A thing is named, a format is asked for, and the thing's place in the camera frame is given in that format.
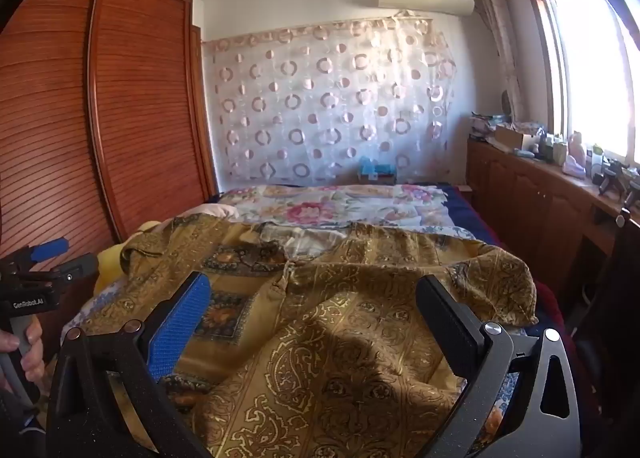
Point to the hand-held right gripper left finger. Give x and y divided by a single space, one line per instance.
176 323

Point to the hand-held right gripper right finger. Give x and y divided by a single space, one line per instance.
452 333

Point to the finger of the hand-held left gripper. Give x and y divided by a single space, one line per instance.
47 248
80 265

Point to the golden patterned garment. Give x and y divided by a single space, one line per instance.
325 338

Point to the person's left hand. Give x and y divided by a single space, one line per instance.
33 345

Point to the yellow plush toy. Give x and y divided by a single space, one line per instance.
112 263

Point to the blue floral bed sheet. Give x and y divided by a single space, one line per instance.
75 315

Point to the dark red cloth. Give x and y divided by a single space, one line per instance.
555 310

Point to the pink pillow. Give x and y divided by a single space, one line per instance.
215 211

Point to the navy blanket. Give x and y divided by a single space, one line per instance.
465 213

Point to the long wooden cabinet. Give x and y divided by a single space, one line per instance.
525 198

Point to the dark chair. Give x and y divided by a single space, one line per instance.
612 313

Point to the wooden headboard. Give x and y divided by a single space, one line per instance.
140 113

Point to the blue box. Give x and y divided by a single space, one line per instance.
375 169

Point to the floral quilt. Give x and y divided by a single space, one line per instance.
320 208

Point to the cardboard box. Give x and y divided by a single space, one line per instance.
510 138

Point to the row of small bottles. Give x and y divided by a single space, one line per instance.
550 148

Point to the stack of papers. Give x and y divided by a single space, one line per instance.
482 125

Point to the pink figurine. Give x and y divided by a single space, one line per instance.
574 155

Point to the circle patterned curtain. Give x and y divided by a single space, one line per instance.
325 103

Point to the wooden framed window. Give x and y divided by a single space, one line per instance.
590 78

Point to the white window curtain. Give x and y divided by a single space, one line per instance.
495 28

